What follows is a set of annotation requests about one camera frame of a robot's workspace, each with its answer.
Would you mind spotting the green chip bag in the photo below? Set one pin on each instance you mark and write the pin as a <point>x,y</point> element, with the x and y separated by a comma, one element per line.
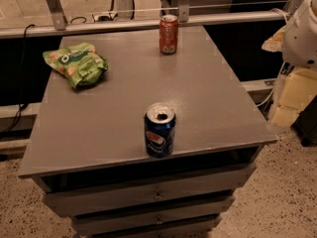
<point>80,64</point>

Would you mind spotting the metal railing frame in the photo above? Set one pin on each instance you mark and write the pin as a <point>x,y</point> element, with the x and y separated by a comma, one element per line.
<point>39,18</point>

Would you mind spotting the blue pepsi can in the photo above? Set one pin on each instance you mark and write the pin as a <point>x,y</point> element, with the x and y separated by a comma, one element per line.
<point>159,129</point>

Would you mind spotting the red coke can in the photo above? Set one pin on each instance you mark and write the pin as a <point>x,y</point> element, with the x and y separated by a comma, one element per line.
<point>168,34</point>

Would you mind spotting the power strip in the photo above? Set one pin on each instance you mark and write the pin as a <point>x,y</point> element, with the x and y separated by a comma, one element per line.
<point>104,17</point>

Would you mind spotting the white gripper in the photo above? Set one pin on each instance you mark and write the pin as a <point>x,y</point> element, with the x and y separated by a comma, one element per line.
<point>301,37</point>

